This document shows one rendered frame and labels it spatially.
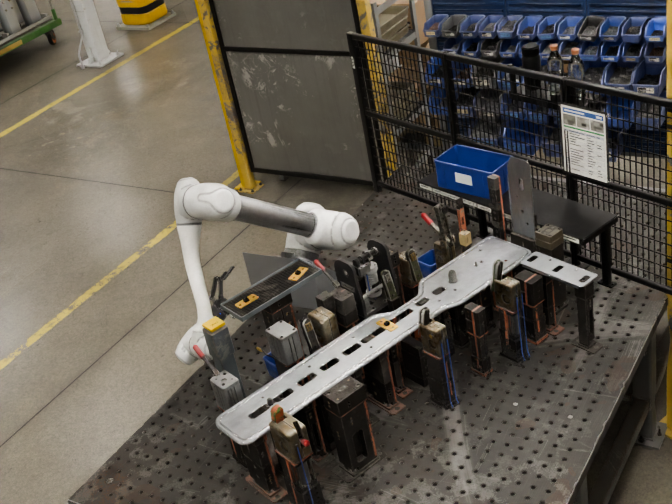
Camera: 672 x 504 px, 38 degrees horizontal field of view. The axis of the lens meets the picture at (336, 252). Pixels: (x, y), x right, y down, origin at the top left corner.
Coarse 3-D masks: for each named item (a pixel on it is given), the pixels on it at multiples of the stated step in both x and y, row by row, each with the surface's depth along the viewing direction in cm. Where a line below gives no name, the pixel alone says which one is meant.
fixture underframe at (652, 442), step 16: (656, 352) 422; (640, 368) 392; (656, 368) 414; (640, 384) 396; (656, 384) 406; (624, 400) 406; (640, 400) 399; (640, 416) 391; (624, 432) 385; (640, 432) 410; (656, 432) 411; (624, 448) 378; (656, 448) 405; (608, 464) 372; (624, 464) 376; (608, 480) 365; (576, 496) 325; (592, 496) 360; (608, 496) 362
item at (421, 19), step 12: (372, 0) 659; (384, 0) 654; (408, 0) 644; (420, 0) 644; (408, 12) 641; (420, 12) 645; (420, 24) 647; (420, 36) 650; (408, 60) 708; (396, 72) 703; (420, 84) 675; (420, 96) 673; (420, 120) 683; (432, 120) 682; (408, 132) 692
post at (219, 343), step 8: (224, 328) 335; (208, 336) 335; (216, 336) 333; (224, 336) 336; (208, 344) 338; (216, 344) 334; (224, 344) 337; (232, 344) 339; (216, 352) 336; (224, 352) 338; (232, 352) 340; (216, 360) 341; (224, 360) 340; (232, 360) 342; (216, 368) 345; (224, 368) 341; (232, 368) 343; (240, 384) 348
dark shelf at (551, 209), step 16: (432, 176) 427; (448, 192) 412; (544, 192) 398; (480, 208) 400; (544, 208) 387; (560, 208) 384; (576, 208) 382; (592, 208) 380; (544, 224) 376; (560, 224) 374; (576, 224) 372; (592, 224) 370; (608, 224) 370; (576, 240) 365
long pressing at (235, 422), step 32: (480, 256) 371; (512, 256) 367; (448, 288) 356; (480, 288) 353; (416, 320) 343; (320, 352) 336; (352, 352) 333; (288, 384) 324; (320, 384) 321; (224, 416) 316
